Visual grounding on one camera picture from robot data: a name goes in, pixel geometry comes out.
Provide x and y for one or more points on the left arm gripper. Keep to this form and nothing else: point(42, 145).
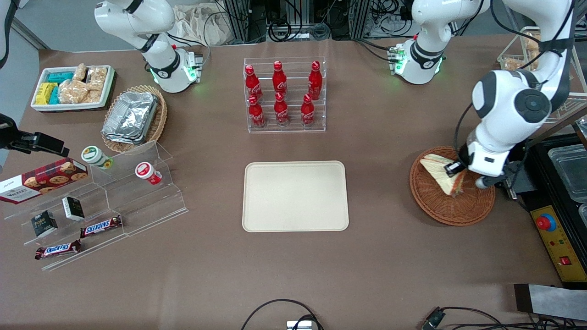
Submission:
point(462, 161)

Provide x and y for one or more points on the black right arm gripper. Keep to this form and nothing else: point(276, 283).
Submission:
point(16, 139)

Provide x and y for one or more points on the triangle sandwich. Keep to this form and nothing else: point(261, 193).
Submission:
point(438, 172)

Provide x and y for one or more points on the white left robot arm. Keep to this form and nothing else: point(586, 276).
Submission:
point(504, 105)

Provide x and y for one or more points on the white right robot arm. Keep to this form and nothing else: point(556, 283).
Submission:
point(160, 59)

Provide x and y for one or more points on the round brown wicker basket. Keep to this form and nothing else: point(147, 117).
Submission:
point(454, 211)

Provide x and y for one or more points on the oval wicker basket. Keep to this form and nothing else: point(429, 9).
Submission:
point(160, 119)

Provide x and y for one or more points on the cream plastic tray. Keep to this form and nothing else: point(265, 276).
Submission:
point(284, 201)

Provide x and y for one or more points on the red tartan cookie box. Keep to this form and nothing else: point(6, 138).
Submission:
point(41, 181)

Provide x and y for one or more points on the white snack bin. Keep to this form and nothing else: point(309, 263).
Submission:
point(69, 107)

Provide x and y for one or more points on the green lidded yogurt cup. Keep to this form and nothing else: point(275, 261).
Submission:
point(94, 156)

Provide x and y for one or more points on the teal snack packet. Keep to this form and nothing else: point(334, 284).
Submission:
point(59, 77)
point(54, 96)

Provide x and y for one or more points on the yellow snack packet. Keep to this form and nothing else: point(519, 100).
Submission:
point(45, 93)

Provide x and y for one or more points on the clear bag of rice crackers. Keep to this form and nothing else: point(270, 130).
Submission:
point(72, 91)
point(80, 72)
point(532, 42)
point(97, 77)
point(515, 65)
point(94, 96)

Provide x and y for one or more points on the metal plate on machine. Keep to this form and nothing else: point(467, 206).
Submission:
point(512, 192)

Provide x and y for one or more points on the small black box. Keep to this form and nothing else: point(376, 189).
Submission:
point(73, 209)
point(44, 223)

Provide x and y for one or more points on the grey metal block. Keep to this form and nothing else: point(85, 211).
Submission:
point(527, 183)

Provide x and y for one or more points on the aluminium foil container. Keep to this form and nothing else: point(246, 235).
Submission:
point(124, 139)
point(130, 117)

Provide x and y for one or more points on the black sealing machine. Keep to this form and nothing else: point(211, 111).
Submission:
point(536, 183)

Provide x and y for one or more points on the snickers chocolate bar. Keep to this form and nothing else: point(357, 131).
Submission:
point(57, 250)
point(101, 226)

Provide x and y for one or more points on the red lidded yogurt cup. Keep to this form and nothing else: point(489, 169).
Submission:
point(146, 171)

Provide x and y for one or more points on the red emergency stop button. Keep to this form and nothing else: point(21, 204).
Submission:
point(545, 223)

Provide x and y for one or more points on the clear plastic container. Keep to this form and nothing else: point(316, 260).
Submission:
point(571, 169)

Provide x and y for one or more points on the clear acrylic step display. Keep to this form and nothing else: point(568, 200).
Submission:
point(151, 201)

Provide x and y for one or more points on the yellow control panel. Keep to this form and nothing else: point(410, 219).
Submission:
point(562, 247)

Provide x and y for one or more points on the red cola bottle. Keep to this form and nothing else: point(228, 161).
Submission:
point(281, 109)
point(253, 82)
point(315, 80)
point(307, 110)
point(256, 111)
point(279, 79)

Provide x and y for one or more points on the grey flat panel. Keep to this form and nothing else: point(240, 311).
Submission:
point(550, 302)

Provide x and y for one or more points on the clear acrylic bottle rack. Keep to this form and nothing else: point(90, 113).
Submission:
point(293, 129)

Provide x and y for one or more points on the beige cloth bag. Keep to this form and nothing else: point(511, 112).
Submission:
point(202, 25)

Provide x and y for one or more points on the small metal device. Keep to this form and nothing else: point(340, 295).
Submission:
point(298, 325)

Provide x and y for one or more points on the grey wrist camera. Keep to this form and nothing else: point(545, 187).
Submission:
point(481, 183)

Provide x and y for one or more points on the aluminium frame post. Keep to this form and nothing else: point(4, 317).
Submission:
point(360, 18)
point(238, 20)

